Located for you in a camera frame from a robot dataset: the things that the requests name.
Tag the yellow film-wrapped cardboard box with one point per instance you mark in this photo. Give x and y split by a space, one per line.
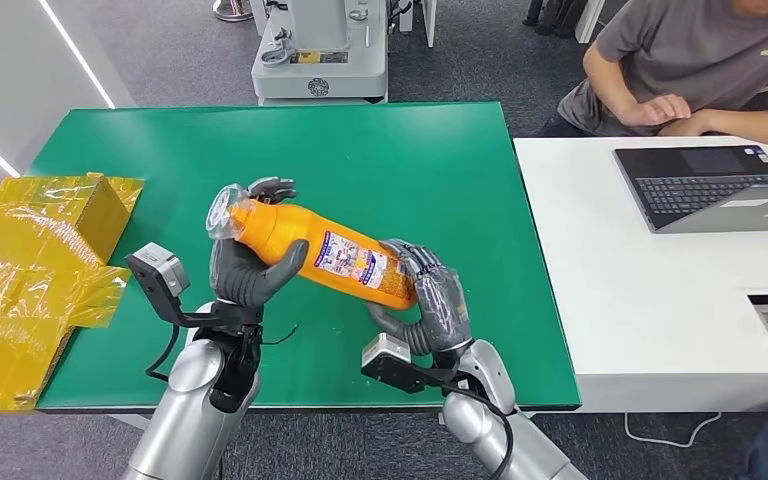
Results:
20 265

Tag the white desk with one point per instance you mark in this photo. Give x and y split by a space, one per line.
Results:
622 298

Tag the person's left forearm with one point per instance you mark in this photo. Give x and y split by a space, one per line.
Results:
755 129

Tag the chrome round stand base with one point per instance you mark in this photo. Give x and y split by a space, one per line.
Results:
232 10

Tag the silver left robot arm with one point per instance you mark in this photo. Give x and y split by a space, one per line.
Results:
182 424

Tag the dark grey laptop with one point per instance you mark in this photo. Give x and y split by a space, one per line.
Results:
689 189

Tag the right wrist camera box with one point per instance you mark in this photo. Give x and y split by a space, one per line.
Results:
390 364

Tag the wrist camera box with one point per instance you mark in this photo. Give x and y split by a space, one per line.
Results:
155 275
390 364

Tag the white furniture leg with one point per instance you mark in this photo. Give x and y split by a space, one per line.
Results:
589 20

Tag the person's hand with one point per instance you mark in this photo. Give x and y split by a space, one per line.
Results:
656 109
679 127

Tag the white table foot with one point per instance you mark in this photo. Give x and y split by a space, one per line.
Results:
131 421

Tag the black chair base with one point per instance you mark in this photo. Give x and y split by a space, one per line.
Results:
550 13

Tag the green table mat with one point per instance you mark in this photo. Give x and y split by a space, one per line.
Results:
371 152

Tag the white machine base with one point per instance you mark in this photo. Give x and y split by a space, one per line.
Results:
321 76

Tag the person's left hand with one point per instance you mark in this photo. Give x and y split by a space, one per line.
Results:
679 127

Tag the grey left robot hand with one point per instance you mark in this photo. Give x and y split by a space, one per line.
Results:
238 278

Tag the person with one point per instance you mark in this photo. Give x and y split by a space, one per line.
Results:
689 53

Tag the orange plastic bottle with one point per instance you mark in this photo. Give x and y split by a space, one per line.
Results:
291 238

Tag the person's right hand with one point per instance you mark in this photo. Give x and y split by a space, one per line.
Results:
656 109

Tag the person's right forearm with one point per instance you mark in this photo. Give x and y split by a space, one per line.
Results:
606 89

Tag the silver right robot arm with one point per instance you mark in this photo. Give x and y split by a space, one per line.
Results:
477 424

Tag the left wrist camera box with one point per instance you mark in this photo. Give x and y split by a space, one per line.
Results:
155 275

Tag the white upright panel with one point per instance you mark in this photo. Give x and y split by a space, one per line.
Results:
430 23

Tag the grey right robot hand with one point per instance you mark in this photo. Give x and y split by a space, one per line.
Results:
444 311

